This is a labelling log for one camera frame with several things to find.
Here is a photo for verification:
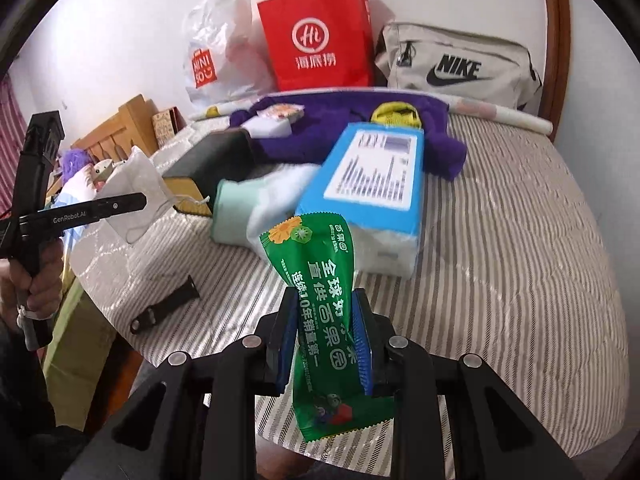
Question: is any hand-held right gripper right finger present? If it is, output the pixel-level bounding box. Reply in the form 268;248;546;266
350;287;583;480

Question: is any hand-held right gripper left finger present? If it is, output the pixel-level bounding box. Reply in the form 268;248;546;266
62;287;301;480

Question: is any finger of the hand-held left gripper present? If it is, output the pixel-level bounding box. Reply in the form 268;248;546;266
92;192;148;220

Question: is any green snack packet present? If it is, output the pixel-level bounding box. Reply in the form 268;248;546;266
258;214;371;441

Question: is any person's left hand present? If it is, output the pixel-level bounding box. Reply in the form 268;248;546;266
0;237;64;326

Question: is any light blue cloth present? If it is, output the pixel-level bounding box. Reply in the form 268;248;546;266
50;180;101;242

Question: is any purple plush toy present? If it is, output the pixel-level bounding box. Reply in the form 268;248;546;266
59;147;96;186

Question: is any wooden furniture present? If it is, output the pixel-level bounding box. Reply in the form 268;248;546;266
75;94;161;167

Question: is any patterned cardboard box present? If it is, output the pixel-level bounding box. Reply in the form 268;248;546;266
151;106;188;150

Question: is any black rectangular box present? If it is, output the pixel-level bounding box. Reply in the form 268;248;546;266
162;129;253;216

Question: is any green cloth sheet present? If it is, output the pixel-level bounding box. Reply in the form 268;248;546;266
42;280;118;388

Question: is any striped pink curtain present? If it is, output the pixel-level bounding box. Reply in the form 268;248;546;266
0;75;28;221

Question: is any mint green cloth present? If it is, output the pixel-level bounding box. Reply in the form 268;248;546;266
210;180;273;247

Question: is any white tissue packet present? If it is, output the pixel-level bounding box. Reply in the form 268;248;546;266
241;114;293;138

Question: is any white fluffy cloth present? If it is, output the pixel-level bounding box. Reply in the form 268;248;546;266
250;162;321;222

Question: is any striped mattress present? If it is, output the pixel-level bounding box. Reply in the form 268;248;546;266
70;110;631;448

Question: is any blue tissue pack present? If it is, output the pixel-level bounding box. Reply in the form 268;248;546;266
294;122;427;280

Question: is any white plastic shopping bag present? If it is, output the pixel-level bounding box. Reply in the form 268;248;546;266
181;0;277;111

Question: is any small orange snack packet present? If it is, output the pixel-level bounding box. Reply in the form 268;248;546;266
257;103;305;121

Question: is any purple towel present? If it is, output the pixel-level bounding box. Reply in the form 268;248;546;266
229;87;468;182

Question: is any yellow round packet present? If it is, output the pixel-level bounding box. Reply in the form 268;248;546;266
371;101;425;130

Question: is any red paper bag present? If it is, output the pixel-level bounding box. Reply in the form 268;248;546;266
257;0;376;92

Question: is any grey waist bag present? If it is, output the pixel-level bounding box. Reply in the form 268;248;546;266
374;22;543;113

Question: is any black watch strap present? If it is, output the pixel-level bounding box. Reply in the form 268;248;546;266
130;275;201;336

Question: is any wooden bed frame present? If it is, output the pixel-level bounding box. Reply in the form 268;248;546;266
539;0;572;143

